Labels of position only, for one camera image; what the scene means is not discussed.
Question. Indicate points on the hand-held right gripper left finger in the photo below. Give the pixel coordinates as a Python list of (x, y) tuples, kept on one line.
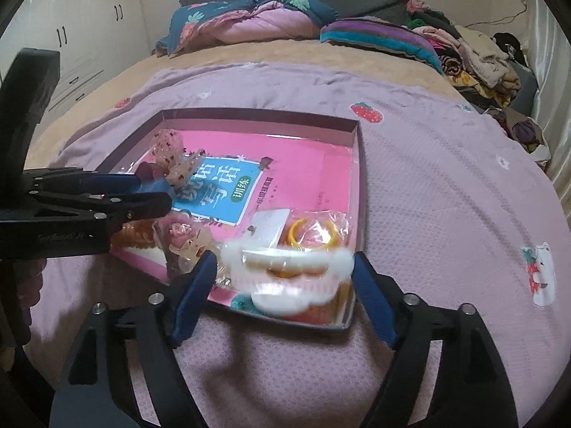
[(196, 294)]

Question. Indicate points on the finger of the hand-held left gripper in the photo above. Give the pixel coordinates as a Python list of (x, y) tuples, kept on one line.
[(142, 205), (111, 179)]

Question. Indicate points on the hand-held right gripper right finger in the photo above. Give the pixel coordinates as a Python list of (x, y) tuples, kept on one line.
[(372, 303)]

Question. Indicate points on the white fluffy hair clip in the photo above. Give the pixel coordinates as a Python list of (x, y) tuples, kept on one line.
[(285, 303)]

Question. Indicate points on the pink shallow box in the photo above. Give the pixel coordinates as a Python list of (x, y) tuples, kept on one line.
[(267, 118)]

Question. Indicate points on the orange hair claw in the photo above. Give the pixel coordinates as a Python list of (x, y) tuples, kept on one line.
[(134, 234)]

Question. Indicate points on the pink cartoon hair clip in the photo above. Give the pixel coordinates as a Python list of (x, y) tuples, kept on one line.
[(178, 232)]

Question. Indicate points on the beige hair claw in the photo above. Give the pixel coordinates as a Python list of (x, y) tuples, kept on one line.
[(192, 247)]

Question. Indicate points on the bag of yellow bangles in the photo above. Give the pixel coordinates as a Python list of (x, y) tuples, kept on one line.
[(312, 232)]

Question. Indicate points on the white card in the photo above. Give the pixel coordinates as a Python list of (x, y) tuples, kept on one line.
[(267, 227)]

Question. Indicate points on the white wardrobe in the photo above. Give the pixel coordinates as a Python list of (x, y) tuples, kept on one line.
[(67, 22)]

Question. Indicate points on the pink book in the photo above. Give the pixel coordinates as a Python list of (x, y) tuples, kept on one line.
[(321, 174)]

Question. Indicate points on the beige bed sheet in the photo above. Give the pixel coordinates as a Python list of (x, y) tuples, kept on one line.
[(223, 53)]

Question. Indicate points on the floral quilt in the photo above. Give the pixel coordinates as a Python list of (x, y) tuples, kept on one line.
[(250, 22)]

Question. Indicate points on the purple striped pillow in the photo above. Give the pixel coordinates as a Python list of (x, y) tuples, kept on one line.
[(383, 42)]

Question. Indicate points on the grey cushion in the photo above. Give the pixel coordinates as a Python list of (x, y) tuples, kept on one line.
[(524, 82)]

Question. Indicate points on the pile of clothes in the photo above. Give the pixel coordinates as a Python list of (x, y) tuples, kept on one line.
[(473, 53)]

